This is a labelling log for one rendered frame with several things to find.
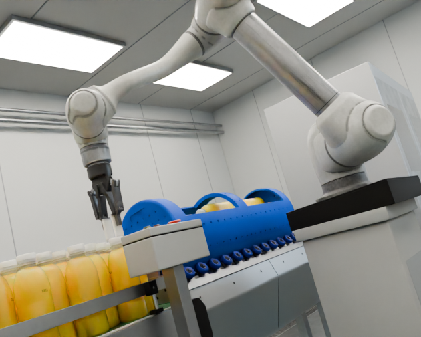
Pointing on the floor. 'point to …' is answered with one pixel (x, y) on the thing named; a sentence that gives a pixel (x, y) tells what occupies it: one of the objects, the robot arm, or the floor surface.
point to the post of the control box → (181, 302)
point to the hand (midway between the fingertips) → (113, 228)
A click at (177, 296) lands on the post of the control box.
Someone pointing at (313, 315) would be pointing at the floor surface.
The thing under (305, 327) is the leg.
